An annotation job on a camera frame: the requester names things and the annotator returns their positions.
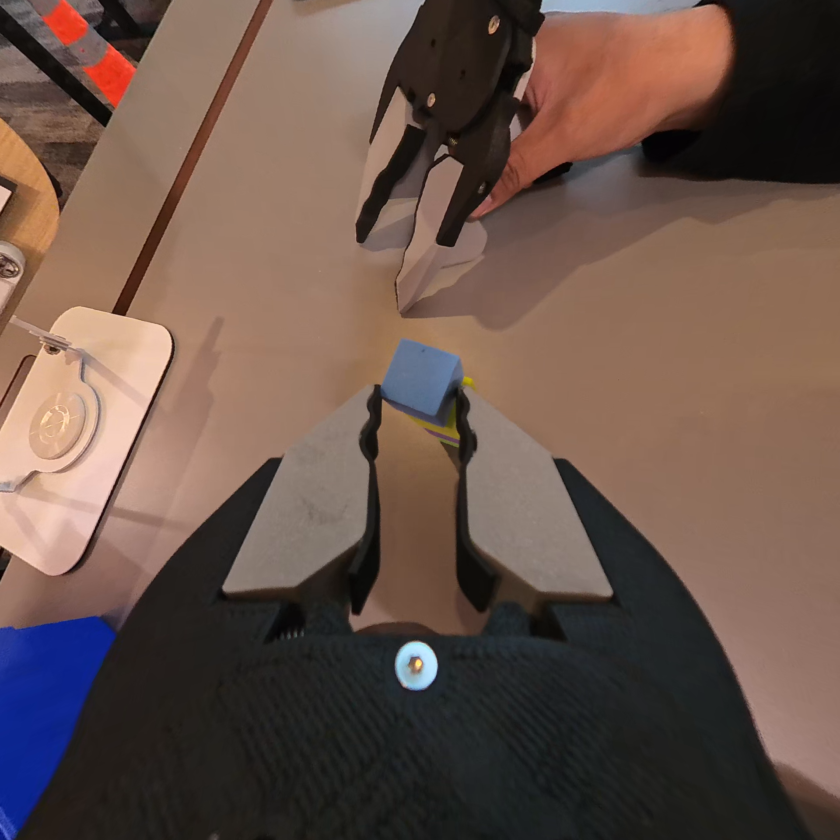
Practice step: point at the purple foam cube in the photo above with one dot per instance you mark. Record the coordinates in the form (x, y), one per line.
(449, 430)

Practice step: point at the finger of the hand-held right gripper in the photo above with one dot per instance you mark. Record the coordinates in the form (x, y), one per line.
(394, 157)
(433, 229)

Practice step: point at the person's right hand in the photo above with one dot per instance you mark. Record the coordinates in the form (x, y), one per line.
(610, 92)

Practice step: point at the blue foam cube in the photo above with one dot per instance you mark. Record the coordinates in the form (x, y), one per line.
(420, 380)

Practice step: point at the blue plastic bin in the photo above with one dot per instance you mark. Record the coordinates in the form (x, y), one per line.
(39, 715)

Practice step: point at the orange traffic cone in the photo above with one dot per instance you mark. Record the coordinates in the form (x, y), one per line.
(85, 46)

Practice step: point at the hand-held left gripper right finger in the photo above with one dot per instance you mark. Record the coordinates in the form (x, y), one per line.
(531, 518)

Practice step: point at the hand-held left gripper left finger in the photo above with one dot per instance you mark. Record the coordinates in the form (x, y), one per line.
(308, 518)

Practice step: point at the yellow foam cube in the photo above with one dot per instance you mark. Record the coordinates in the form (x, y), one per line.
(433, 426)

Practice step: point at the person's right forearm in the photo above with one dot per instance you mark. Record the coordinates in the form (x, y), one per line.
(774, 85)

